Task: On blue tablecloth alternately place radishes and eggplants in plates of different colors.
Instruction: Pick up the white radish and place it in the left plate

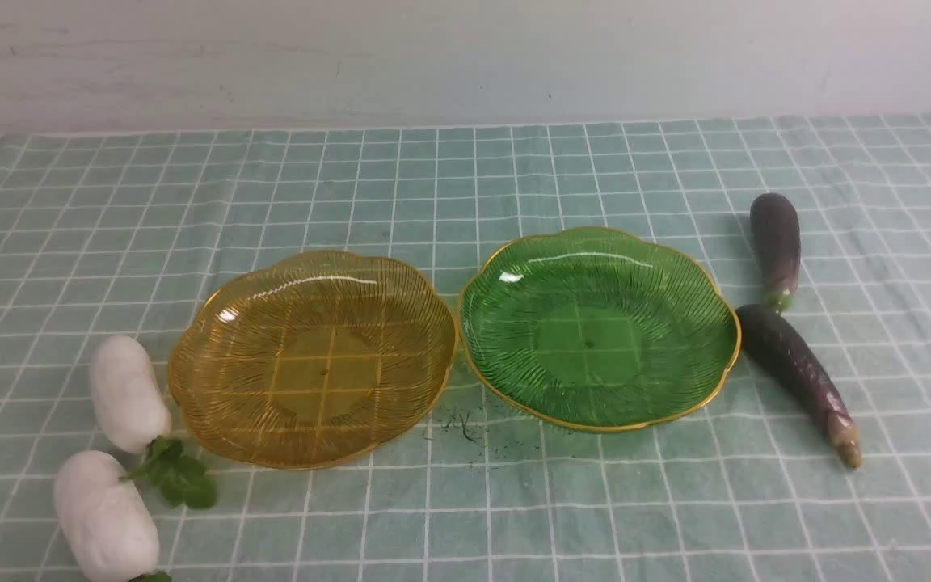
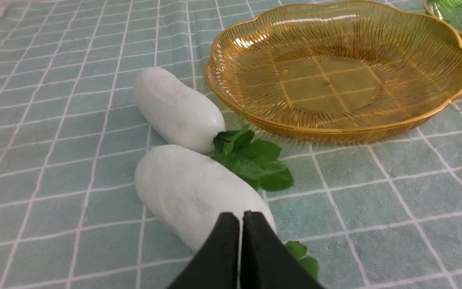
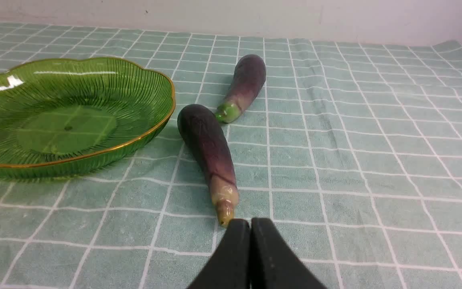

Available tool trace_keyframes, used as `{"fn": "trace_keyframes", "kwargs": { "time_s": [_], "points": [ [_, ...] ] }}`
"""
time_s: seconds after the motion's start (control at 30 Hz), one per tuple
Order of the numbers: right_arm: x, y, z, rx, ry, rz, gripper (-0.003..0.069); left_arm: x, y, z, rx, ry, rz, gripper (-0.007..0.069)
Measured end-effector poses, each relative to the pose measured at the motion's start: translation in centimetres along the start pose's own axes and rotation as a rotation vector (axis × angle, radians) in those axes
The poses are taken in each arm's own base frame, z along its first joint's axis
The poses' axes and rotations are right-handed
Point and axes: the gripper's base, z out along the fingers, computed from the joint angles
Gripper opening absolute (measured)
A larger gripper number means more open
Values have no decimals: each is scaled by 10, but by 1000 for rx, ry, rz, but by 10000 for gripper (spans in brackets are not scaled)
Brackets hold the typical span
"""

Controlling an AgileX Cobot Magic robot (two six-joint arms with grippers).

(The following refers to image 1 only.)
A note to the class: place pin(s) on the green plastic plate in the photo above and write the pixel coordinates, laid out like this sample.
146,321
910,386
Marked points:
597,330

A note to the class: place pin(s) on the amber plastic plate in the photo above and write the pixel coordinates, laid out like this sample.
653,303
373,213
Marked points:
313,362

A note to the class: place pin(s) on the green checkered tablecloth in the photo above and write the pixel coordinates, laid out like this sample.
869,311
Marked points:
127,234

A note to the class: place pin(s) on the purple eggplant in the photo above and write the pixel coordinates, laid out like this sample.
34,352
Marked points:
775,346
777,245

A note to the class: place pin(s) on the white radish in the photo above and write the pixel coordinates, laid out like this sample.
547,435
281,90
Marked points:
133,415
104,520

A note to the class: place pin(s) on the purple eggplant lower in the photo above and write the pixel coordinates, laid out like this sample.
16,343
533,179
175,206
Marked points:
775,346

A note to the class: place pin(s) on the purple eggplant upper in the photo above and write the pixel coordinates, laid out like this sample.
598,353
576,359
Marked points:
777,245

